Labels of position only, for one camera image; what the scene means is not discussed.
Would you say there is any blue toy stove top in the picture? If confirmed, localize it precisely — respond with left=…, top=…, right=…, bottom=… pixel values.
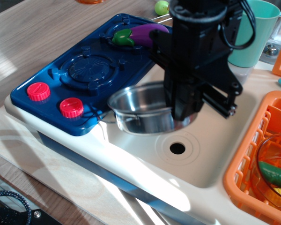
left=10, top=14, right=155, bottom=136

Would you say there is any green toy vegetable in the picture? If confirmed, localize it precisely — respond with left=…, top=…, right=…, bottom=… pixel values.
left=258, top=162, right=281, bottom=188

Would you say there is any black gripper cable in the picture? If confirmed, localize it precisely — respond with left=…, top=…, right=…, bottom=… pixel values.
left=221, top=0, right=257, bottom=50

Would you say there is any clear orange plastic bowl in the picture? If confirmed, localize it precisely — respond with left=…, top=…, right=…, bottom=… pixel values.
left=250, top=133, right=281, bottom=210

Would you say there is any red stove knob right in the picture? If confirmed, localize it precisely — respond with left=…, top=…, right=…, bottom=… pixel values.
left=59, top=97, right=84, bottom=118

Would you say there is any black mount plate with screw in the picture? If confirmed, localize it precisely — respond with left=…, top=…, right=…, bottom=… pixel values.
left=30, top=209, right=62, bottom=225

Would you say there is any orange object at top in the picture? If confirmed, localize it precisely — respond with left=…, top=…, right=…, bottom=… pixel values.
left=76, top=0, right=104, bottom=4

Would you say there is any black braided cable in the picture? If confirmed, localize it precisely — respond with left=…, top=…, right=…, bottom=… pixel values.
left=0, top=190, right=32, bottom=225

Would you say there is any green toy fruit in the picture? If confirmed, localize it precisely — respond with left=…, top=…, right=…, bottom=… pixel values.
left=155, top=0, right=170, bottom=15

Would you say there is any red stove knob left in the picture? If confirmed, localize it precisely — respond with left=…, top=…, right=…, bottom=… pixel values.
left=27, top=82, right=51, bottom=101

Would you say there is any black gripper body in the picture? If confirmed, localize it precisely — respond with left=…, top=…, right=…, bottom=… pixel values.
left=149, top=0, right=243, bottom=117

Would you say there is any red stove knob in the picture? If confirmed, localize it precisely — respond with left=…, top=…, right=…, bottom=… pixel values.
left=59, top=97, right=84, bottom=118
left=27, top=82, right=51, bottom=101

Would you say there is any metal pot with lid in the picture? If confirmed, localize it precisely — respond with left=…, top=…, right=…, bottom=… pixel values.
left=259, top=6, right=281, bottom=65

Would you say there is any grey toy faucet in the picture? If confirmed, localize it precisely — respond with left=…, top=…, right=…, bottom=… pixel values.
left=229, top=64, right=254, bottom=85

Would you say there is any orange dish rack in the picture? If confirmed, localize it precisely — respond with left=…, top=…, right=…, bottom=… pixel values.
left=223, top=90, right=281, bottom=225

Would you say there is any stainless steel pan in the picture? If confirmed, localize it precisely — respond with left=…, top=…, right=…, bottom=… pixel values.
left=97, top=81, right=198, bottom=135

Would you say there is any purple toy eggplant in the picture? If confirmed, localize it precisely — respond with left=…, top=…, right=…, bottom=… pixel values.
left=111, top=23, right=169, bottom=48

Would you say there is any beige toy sink unit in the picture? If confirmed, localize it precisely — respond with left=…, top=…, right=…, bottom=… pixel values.
left=5, top=62, right=281, bottom=225

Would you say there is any teal plastic cup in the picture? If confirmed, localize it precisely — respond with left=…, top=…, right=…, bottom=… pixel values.
left=228, top=0, right=281, bottom=68

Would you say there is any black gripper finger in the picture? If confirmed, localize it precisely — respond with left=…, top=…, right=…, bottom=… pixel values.
left=163, top=69, right=178, bottom=113
left=173, top=81, right=204, bottom=121

